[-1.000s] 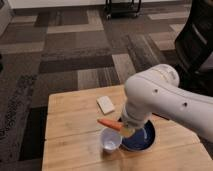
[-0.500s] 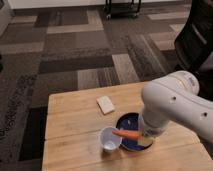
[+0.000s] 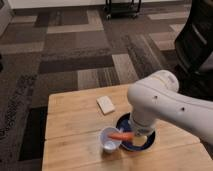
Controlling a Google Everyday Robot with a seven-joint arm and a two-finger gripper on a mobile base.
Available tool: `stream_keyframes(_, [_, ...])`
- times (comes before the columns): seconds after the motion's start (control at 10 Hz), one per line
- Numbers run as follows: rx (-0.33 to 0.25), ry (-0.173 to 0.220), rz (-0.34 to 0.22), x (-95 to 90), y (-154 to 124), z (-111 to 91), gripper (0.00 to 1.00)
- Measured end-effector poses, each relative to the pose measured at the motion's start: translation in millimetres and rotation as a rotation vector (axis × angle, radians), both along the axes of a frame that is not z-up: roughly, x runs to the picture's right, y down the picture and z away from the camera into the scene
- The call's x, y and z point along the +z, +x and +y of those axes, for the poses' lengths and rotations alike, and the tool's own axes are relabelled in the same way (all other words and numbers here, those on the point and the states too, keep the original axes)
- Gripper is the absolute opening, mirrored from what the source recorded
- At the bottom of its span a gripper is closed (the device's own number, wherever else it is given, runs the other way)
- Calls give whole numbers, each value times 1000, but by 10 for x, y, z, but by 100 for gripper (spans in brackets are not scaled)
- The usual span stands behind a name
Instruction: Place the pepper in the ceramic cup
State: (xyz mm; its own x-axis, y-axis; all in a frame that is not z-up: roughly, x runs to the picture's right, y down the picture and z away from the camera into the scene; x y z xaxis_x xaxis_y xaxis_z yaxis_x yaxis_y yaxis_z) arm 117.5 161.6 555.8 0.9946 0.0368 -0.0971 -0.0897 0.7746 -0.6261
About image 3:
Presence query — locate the black office chair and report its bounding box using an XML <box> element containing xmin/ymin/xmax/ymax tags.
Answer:
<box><xmin>174</xmin><ymin>0</ymin><xmax>213</xmax><ymax>101</ymax></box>

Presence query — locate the beige sponge block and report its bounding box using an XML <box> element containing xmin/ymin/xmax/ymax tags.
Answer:
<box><xmin>97</xmin><ymin>96</ymin><xmax>115</xmax><ymax>115</ymax></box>

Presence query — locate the orange red pepper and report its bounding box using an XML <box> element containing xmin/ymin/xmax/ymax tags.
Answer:
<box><xmin>108</xmin><ymin>132</ymin><xmax>133</xmax><ymax>141</ymax></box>

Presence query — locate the white ceramic cup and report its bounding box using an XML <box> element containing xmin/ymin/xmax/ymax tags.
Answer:
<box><xmin>99</xmin><ymin>127</ymin><xmax>121</xmax><ymax>154</ymax></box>

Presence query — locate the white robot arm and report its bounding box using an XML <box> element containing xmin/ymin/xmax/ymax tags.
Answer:
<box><xmin>127</xmin><ymin>70</ymin><xmax>213</xmax><ymax>145</ymax></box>

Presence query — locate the dark blue plate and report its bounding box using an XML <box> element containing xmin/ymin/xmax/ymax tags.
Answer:
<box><xmin>116</xmin><ymin>113</ymin><xmax>156</xmax><ymax>151</ymax></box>

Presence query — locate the black rolling cart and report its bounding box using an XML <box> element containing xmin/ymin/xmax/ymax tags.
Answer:
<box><xmin>103</xmin><ymin>0</ymin><xmax>142</xmax><ymax>19</ymax></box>

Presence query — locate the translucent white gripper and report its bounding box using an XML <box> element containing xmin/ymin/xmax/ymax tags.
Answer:
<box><xmin>129</xmin><ymin>120</ymin><xmax>156</xmax><ymax>146</ymax></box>

